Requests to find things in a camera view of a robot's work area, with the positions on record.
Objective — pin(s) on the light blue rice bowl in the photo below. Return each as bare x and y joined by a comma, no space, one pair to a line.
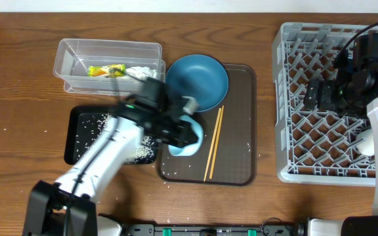
194,140

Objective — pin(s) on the clear plastic waste bin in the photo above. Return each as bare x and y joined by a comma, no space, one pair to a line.
75,56

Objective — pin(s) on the white cup pink inside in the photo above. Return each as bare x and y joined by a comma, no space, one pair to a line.
365,144

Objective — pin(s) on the brown serving tray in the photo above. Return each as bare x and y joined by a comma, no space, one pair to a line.
234,163

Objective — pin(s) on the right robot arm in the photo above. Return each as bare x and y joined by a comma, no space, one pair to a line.
353,93

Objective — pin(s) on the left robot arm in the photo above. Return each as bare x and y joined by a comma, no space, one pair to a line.
68,206

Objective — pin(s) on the blue plate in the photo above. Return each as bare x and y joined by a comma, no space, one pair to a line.
201,77

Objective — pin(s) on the spilled white rice pile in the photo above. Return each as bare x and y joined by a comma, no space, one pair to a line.
89,128

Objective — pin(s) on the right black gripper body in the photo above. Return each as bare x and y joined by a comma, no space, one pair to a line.
327,93

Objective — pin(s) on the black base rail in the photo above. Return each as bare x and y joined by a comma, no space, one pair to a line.
266,229

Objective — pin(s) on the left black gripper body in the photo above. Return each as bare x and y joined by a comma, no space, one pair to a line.
164,132

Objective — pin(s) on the wooden chopstick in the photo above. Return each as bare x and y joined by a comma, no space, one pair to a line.
216,142
212,144

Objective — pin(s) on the grey dishwasher rack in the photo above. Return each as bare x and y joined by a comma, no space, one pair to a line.
314,147

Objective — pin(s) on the yellow green snack wrapper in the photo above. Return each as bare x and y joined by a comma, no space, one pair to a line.
113,70

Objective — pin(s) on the white tissue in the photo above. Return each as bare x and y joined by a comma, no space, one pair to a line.
141,72

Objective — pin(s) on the black plastic tray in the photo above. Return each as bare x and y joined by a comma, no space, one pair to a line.
72,127

